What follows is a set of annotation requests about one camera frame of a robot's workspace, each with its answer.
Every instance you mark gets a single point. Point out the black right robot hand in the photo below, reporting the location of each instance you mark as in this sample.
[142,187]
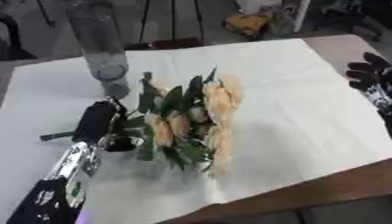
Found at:
[370,74]

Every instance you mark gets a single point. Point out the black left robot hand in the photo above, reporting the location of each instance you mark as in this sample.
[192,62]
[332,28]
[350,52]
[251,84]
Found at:
[97,122]

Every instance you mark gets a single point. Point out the cream flower bouquet green leaves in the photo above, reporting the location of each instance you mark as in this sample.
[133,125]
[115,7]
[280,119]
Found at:
[189,122]

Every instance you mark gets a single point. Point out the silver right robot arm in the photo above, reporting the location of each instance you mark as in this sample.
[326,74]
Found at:
[382,100]

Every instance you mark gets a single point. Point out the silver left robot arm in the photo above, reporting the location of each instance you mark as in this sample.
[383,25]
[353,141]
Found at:
[53,189]

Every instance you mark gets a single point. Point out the dark office chair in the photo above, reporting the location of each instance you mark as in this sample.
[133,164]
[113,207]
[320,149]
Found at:
[352,17]

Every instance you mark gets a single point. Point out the dark red chair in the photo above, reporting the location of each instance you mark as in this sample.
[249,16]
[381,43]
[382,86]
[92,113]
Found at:
[168,43]

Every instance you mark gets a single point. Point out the black tripod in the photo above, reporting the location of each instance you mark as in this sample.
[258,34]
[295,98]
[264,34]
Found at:
[172,20]

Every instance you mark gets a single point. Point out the yellow bag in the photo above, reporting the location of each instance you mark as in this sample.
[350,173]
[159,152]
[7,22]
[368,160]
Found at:
[247,23]

